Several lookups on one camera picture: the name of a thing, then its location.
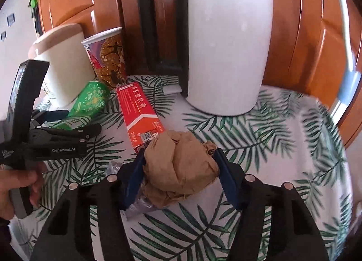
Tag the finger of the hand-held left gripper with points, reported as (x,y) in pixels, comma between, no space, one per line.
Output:
(53,115)
(73,131)

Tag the dark hanging jacket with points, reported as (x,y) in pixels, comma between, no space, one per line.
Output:
(37,22)

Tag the green drink can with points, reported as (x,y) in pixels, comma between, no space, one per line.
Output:
(90,97)

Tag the leaf print tablecloth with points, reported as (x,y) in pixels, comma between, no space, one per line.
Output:
(268,150)

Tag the black and white kettle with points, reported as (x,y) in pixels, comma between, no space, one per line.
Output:
(226,37)

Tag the wooden wardrobe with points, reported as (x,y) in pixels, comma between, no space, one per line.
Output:
(311,37)

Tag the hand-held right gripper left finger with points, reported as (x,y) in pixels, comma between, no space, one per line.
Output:
(135,177)

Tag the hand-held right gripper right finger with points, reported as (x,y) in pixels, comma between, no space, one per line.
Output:
(227,177)

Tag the white gooseneck phone holder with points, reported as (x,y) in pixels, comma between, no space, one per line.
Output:
(349,51)

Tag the person's left hand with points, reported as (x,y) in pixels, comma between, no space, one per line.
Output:
(8,179)

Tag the wall switch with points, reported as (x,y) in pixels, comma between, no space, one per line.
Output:
(10,19)
(3,36)

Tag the brown paper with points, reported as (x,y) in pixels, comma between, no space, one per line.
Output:
(181,164)

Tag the red cardboard box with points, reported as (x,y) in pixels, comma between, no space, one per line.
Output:
(135,108)

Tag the printed paper cup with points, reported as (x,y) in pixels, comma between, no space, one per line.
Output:
(107,54)

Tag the silver blister pack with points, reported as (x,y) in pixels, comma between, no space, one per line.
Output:
(141,207)

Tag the beige lidded canister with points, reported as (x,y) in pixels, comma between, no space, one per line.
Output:
(62,51)

